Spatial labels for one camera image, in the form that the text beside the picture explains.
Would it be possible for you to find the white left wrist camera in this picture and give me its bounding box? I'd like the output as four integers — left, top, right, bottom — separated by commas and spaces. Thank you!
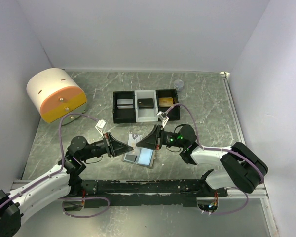
95, 119, 107, 136

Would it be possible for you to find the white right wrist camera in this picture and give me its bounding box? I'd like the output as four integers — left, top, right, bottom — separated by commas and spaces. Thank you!
157, 111, 169, 128

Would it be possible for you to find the gold cards stack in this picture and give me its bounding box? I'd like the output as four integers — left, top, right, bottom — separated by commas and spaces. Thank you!
158, 97, 175, 107

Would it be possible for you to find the silver cards stack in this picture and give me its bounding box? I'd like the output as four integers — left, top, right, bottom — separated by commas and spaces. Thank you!
117, 98, 134, 109

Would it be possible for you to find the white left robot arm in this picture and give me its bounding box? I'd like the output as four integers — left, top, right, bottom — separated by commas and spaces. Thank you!
0, 132, 133, 237

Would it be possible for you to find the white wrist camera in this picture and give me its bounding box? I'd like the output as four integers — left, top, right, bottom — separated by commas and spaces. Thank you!
157, 111, 169, 128
95, 119, 107, 136

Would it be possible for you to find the small clear plastic cup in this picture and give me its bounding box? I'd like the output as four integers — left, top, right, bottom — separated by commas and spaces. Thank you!
173, 79, 184, 92

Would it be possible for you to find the black cards stack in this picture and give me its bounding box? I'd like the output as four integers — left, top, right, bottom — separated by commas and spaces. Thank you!
138, 98, 154, 109

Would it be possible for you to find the white orange yellow drawer cabinet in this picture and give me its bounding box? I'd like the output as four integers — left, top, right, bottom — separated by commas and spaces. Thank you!
26, 68, 87, 124

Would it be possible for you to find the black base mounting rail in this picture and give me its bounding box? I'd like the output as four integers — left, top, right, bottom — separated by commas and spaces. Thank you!
65, 179, 227, 207

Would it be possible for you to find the black left tray compartment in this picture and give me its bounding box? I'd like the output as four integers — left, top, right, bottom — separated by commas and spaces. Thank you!
112, 91, 136, 124

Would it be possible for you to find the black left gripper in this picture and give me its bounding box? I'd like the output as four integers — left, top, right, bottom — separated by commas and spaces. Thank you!
79, 131, 133, 161

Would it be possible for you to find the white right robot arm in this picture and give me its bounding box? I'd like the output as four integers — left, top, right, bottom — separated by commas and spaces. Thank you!
136, 124, 268, 197

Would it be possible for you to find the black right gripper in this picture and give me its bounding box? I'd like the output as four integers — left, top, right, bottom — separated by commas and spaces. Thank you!
136, 124, 185, 150

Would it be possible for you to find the dark card in holder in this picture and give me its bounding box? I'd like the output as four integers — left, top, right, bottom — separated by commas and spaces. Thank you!
124, 154, 137, 162

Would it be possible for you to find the white VIP diamond card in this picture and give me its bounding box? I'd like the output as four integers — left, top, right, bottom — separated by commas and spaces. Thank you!
128, 133, 142, 149

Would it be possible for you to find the white middle tray compartment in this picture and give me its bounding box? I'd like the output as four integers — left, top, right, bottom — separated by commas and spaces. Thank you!
134, 90, 158, 123

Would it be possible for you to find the aluminium frame rail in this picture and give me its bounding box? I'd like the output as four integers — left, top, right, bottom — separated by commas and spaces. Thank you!
220, 72, 268, 194

